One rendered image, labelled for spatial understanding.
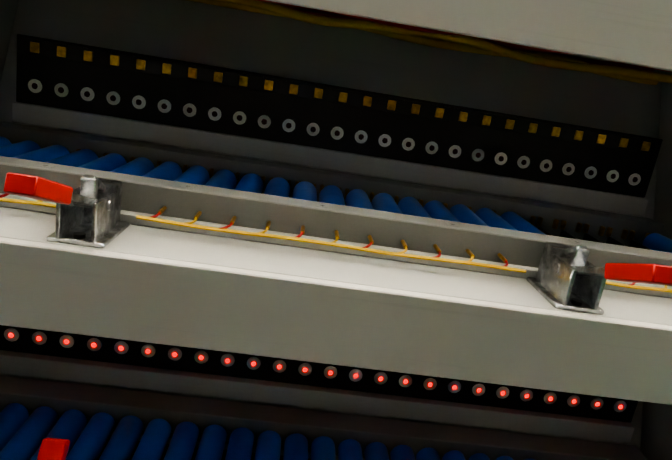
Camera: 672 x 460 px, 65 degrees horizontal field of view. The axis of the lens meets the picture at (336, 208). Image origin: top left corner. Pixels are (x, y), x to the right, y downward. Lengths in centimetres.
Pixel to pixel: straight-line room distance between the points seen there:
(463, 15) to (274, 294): 19
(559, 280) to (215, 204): 20
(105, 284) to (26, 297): 4
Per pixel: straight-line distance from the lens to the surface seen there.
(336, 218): 32
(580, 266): 31
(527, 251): 35
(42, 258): 29
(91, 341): 46
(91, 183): 30
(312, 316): 28
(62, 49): 48
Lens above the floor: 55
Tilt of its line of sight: 7 degrees up
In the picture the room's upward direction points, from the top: 8 degrees clockwise
